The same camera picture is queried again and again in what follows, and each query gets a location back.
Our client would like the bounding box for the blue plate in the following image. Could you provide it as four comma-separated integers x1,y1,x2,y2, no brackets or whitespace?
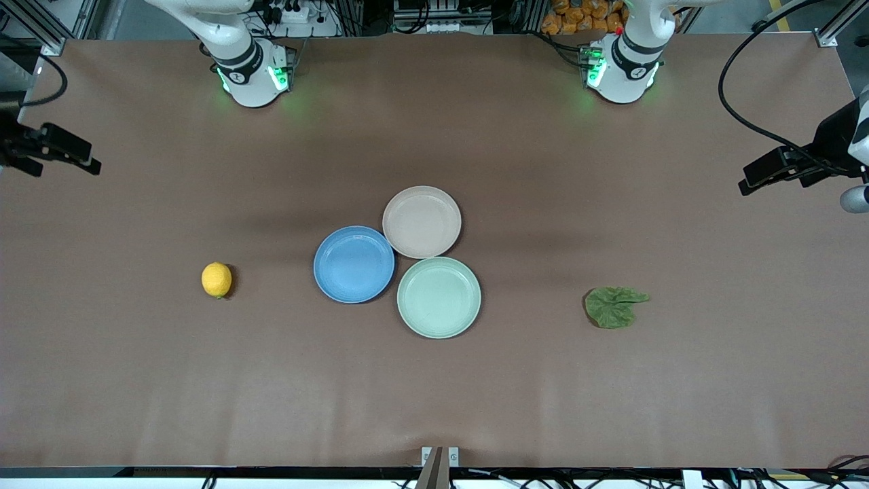
313,225,396,304

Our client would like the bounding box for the aluminium frame profile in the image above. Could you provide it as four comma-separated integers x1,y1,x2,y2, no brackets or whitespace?
0,0,103,43
767,0,869,41

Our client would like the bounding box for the white power strip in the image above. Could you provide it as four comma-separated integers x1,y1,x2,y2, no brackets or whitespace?
261,0,340,38

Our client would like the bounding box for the green lettuce leaf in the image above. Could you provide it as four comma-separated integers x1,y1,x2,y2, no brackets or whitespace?
585,286,650,330

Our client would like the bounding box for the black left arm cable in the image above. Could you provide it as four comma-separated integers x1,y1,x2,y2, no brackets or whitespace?
718,0,869,176

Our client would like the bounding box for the yellow lemon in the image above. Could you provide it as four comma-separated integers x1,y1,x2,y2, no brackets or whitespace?
202,261,233,299

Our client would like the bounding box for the brown camera mount strut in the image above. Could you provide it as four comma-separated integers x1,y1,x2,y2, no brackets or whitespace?
415,446,450,489

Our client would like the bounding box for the pale green plate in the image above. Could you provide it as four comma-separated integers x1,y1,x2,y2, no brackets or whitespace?
396,256,482,340

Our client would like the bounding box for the bag of orange fruits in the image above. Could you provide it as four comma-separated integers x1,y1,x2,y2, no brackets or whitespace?
541,0,629,36

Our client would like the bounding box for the beige plate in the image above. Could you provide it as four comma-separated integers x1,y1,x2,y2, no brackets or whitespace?
382,185,462,259

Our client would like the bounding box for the metal table edge bracket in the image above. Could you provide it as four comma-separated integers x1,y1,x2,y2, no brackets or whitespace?
421,446,460,469

